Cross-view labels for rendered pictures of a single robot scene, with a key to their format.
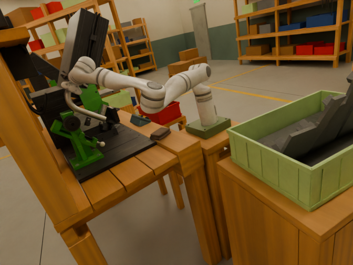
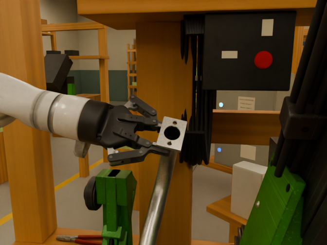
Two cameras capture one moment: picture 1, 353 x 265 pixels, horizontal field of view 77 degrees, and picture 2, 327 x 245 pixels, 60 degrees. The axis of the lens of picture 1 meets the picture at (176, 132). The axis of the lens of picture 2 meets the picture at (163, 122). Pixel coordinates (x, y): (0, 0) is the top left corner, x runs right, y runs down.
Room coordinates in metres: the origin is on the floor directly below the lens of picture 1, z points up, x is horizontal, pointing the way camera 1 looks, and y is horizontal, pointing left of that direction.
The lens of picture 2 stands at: (1.50, 0.10, 1.40)
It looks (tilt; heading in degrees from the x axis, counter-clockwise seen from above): 11 degrees down; 129
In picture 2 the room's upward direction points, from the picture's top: straight up
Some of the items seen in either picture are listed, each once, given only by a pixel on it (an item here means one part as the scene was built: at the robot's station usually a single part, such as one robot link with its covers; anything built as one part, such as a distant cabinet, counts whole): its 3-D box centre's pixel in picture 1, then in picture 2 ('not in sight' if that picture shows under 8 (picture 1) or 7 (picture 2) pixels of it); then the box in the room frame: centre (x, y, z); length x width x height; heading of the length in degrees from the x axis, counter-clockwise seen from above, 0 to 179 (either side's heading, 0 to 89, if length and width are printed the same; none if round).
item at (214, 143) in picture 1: (210, 132); not in sight; (1.16, -0.19, 0.83); 0.32 x 0.32 x 0.04; 27
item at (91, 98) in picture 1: (87, 93); (284, 235); (1.41, 0.48, 1.17); 0.13 x 0.12 x 0.20; 30
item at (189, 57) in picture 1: (187, 62); not in sight; (7.84, -0.91, 0.37); 1.20 x 0.80 x 0.74; 119
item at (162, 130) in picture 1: (159, 133); not in sight; (1.13, 0.09, 0.91); 0.10 x 0.08 x 0.03; 134
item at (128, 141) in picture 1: (91, 134); not in sight; (1.44, 0.57, 0.89); 1.10 x 0.42 x 0.02; 30
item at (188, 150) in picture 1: (130, 127); not in sight; (1.58, 0.33, 0.82); 1.50 x 0.14 x 0.15; 30
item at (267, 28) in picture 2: (19, 63); (244, 53); (1.24, 0.70, 1.42); 0.17 x 0.12 x 0.15; 30
